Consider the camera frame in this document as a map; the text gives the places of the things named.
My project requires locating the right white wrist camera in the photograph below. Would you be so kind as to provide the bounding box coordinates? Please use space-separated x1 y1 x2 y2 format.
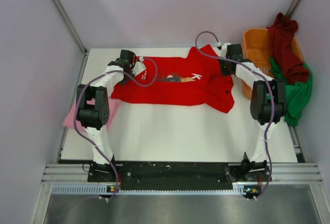
217 41 231 54

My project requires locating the red teddy bear t-shirt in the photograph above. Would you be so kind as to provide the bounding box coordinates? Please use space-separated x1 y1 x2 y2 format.
111 45 234 113

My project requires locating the grey slotted cable duct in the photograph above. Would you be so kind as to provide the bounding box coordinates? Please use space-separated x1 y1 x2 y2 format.
52 184 246 196

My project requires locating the aluminium frame rail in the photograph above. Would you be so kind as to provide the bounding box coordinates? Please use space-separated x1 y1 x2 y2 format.
42 163 323 184

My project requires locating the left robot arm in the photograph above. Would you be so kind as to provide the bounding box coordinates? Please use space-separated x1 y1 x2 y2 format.
74 50 138 181

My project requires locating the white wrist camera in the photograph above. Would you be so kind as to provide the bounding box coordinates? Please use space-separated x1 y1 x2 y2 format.
217 41 231 54
133 56 146 76

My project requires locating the green t-shirt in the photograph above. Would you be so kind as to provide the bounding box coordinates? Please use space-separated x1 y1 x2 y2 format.
269 57 313 126

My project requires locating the left corner aluminium post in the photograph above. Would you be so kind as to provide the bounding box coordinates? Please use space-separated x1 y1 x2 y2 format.
51 0 87 55

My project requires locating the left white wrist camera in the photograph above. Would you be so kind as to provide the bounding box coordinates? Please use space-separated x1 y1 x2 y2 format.
133 56 146 76

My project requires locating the dark red t-shirt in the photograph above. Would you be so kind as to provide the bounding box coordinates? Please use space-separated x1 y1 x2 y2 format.
268 12 310 85

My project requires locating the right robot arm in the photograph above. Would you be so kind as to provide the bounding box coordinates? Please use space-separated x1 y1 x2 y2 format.
217 43 287 182

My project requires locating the orange plastic basket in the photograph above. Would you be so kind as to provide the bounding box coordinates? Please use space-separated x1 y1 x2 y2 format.
242 28 303 100

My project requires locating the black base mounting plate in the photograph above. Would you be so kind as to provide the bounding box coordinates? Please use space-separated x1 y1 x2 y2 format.
88 161 268 190

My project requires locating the folded pink t-shirt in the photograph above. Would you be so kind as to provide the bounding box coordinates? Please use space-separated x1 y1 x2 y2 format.
62 98 122 130

